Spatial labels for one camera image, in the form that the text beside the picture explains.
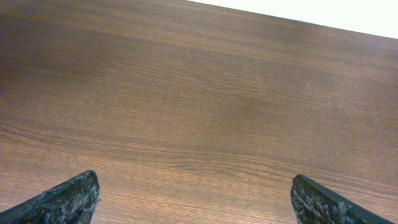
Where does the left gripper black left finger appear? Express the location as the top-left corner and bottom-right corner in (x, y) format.
(1, 170), (100, 224)

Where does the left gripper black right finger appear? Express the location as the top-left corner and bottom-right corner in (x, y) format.
(290, 174), (393, 224)

